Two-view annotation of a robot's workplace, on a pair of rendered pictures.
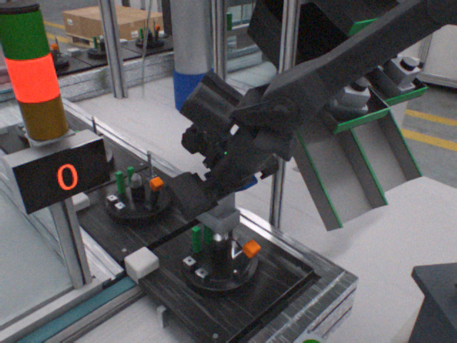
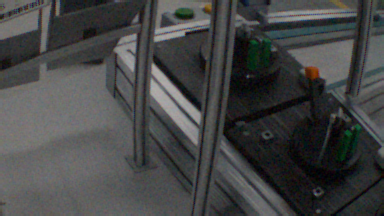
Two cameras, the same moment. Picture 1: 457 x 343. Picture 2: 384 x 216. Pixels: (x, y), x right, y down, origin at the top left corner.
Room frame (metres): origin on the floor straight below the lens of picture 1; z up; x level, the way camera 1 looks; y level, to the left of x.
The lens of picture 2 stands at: (1.31, 0.08, 1.43)
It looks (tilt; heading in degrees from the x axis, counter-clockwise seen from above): 36 degrees down; 190
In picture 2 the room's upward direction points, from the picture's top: 5 degrees clockwise
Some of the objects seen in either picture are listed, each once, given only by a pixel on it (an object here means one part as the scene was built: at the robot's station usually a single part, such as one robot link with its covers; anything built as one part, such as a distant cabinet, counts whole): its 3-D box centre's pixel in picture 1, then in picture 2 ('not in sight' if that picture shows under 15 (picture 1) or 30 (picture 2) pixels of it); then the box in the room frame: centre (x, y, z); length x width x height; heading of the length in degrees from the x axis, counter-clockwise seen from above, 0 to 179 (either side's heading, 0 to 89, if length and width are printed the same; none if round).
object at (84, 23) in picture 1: (116, 28); not in sight; (5.75, 1.52, 0.20); 1.20 x 0.80 x 0.41; 52
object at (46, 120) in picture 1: (43, 113); not in sight; (0.48, 0.24, 1.28); 0.05 x 0.05 x 0.05
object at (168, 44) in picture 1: (148, 35); not in sight; (2.03, 0.38, 1.01); 0.24 x 0.24 x 0.13; 44
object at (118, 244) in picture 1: (137, 189); (334, 128); (0.71, 0.19, 1.01); 0.24 x 0.24 x 0.13; 44
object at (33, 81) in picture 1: (33, 76); not in sight; (0.48, 0.24, 1.33); 0.05 x 0.05 x 0.05
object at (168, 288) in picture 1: (219, 271); (240, 67); (0.53, 0.02, 0.96); 0.24 x 0.24 x 0.02; 44
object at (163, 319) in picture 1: (162, 316); not in sight; (0.44, 0.11, 0.95); 0.01 x 0.01 x 0.04; 44
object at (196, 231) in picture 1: (196, 239); (265, 52); (0.55, 0.06, 1.01); 0.01 x 0.01 x 0.05; 44
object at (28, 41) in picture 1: (22, 33); not in sight; (0.48, 0.24, 1.38); 0.05 x 0.05 x 0.05
